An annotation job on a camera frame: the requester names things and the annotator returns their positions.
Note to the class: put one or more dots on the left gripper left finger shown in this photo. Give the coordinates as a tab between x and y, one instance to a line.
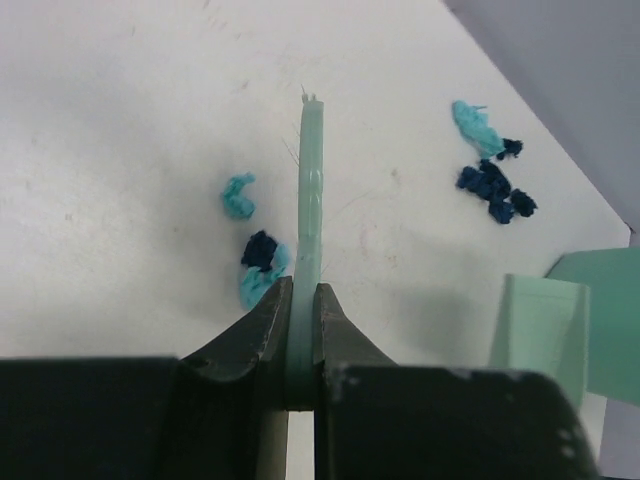
226	417

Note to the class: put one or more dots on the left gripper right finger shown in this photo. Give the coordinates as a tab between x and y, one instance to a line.
376	419

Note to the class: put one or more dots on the green hand brush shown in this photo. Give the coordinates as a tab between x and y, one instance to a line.
289	355

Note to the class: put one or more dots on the green dustpan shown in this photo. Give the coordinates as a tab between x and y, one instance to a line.
543	326

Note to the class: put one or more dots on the light blue scrap centre-left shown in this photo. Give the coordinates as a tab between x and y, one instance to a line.
264	259

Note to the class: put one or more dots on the dark blue scrap right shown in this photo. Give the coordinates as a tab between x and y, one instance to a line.
522	203

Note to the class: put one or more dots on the dark blue scrap cluster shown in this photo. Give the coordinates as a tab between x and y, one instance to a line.
488	183

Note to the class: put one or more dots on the green plastic waste bin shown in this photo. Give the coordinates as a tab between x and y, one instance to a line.
612	276

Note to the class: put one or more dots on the dark blue scrap top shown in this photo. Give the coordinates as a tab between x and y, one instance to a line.
511	149

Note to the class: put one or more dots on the light blue scrap top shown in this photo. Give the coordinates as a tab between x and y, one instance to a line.
473	124

